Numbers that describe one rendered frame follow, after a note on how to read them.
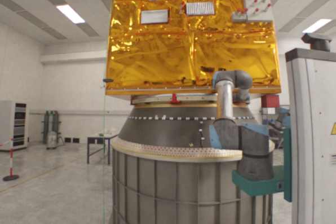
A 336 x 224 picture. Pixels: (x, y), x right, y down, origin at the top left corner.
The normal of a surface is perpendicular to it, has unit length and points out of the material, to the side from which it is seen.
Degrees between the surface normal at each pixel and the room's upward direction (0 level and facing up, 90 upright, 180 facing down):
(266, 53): 88
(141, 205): 90
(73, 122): 90
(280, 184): 90
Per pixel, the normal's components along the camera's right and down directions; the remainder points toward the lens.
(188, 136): -0.07, -0.56
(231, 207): 0.21, -0.11
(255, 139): -0.38, -0.10
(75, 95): -0.07, -0.11
